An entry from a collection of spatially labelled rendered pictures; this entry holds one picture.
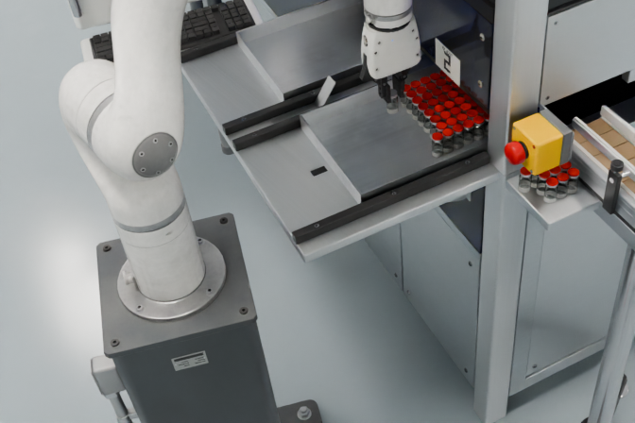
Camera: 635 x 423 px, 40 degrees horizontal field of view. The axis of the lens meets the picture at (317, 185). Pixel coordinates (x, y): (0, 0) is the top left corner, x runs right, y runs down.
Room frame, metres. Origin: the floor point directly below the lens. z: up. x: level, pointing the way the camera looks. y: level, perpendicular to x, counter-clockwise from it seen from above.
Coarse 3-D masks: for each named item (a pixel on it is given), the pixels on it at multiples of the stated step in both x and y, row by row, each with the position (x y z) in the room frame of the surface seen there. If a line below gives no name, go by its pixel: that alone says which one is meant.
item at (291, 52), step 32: (352, 0) 1.77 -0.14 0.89; (256, 32) 1.68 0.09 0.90; (288, 32) 1.69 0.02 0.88; (320, 32) 1.67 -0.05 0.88; (352, 32) 1.65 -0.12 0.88; (256, 64) 1.56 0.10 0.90; (288, 64) 1.57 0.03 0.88; (320, 64) 1.55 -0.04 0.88; (352, 64) 1.54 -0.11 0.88; (288, 96) 1.43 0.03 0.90
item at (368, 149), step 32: (352, 96) 1.39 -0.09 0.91; (320, 128) 1.34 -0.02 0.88; (352, 128) 1.33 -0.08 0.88; (384, 128) 1.31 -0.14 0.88; (416, 128) 1.30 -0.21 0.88; (352, 160) 1.24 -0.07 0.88; (384, 160) 1.22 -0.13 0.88; (416, 160) 1.21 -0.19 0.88; (448, 160) 1.17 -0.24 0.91; (352, 192) 1.14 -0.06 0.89; (384, 192) 1.12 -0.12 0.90
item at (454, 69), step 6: (438, 42) 1.35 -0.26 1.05; (438, 48) 1.35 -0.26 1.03; (444, 48) 1.33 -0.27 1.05; (438, 54) 1.35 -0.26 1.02; (444, 54) 1.33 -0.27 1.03; (450, 54) 1.31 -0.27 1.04; (438, 60) 1.35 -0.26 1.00; (456, 60) 1.29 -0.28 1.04; (438, 66) 1.35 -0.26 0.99; (456, 66) 1.29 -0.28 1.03; (444, 72) 1.33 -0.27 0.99; (456, 72) 1.29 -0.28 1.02; (456, 78) 1.29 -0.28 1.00
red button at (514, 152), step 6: (510, 144) 1.08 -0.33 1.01; (516, 144) 1.08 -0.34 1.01; (504, 150) 1.09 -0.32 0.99; (510, 150) 1.07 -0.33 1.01; (516, 150) 1.07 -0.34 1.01; (522, 150) 1.07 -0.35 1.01; (510, 156) 1.07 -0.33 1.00; (516, 156) 1.06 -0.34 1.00; (522, 156) 1.06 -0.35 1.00; (510, 162) 1.07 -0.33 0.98; (516, 162) 1.06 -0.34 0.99; (522, 162) 1.06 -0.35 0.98
